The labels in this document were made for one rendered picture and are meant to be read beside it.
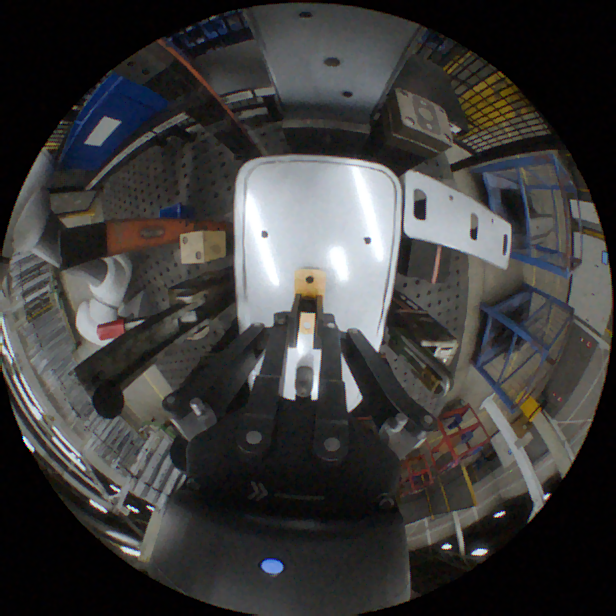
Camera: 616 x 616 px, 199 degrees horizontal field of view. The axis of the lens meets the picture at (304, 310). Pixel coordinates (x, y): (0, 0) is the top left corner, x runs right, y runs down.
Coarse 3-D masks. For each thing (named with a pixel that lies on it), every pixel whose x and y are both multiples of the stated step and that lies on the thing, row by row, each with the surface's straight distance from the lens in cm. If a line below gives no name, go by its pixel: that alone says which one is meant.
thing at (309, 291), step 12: (300, 276) 21; (312, 276) 21; (324, 276) 21; (300, 288) 21; (312, 288) 21; (324, 288) 21; (312, 300) 21; (312, 312) 21; (300, 324) 23; (312, 324) 23
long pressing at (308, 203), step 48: (240, 192) 25; (288, 192) 24; (336, 192) 24; (384, 192) 25; (240, 240) 24; (288, 240) 23; (336, 240) 23; (384, 240) 24; (240, 288) 25; (288, 288) 24; (336, 288) 24; (384, 288) 25; (288, 384) 33
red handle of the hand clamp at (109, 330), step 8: (192, 312) 22; (120, 320) 26; (128, 320) 26; (136, 320) 25; (144, 320) 24; (184, 320) 23; (192, 320) 23; (104, 328) 27; (112, 328) 26; (120, 328) 26; (128, 328) 25; (104, 336) 27; (112, 336) 27
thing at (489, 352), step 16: (528, 288) 290; (480, 304) 215; (512, 304) 253; (528, 304) 283; (544, 304) 258; (560, 304) 287; (496, 320) 227; (512, 320) 197; (528, 320) 209; (496, 336) 235; (512, 336) 264; (528, 336) 185; (480, 352) 235; (496, 352) 273; (512, 352) 231; (528, 352) 309; (544, 352) 182; (480, 368) 246; (496, 384) 232; (528, 384) 264
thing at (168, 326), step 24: (168, 312) 20; (120, 336) 19; (144, 336) 18; (168, 336) 21; (96, 360) 17; (120, 360) 19; (144, 360) 19; (96, 384) 15; (120, 384) 18; (96, 408) 15; (120, 408) 16
